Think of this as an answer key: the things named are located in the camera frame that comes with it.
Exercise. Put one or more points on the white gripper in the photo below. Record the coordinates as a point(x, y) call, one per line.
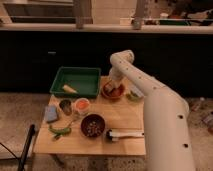
point(115, 79)

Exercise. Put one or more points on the red bowl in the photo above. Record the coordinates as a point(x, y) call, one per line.
point(115, 94)

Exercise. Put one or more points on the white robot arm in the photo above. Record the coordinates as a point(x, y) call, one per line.
point(165, 112)

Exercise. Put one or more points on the dark brown bowl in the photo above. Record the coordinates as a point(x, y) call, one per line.
point(93, 125)

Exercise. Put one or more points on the white box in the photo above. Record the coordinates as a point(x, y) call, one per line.
point(137, 92)

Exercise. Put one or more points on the green leafy vegetable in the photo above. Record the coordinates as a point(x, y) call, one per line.
point(133, 97)

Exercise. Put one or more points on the green plastic tray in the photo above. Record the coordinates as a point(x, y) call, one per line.
point(86, 81)

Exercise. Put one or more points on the orange filled cup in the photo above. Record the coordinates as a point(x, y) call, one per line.
point(82, 106)

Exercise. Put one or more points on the yellow corn piece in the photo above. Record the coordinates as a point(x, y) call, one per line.
point(67, 88)

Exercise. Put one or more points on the small metal cup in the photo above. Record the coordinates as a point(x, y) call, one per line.
point(66, 107)

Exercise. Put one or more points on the black and white brush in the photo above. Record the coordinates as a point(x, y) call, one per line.
point(116, 135)

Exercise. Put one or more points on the blue sponge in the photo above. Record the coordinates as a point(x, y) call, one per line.
point(50, 114)

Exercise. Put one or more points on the green chili pepper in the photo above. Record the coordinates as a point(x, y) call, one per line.
point(60, 132)

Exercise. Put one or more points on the black tripod leg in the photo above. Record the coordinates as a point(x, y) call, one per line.
point(27, 144)

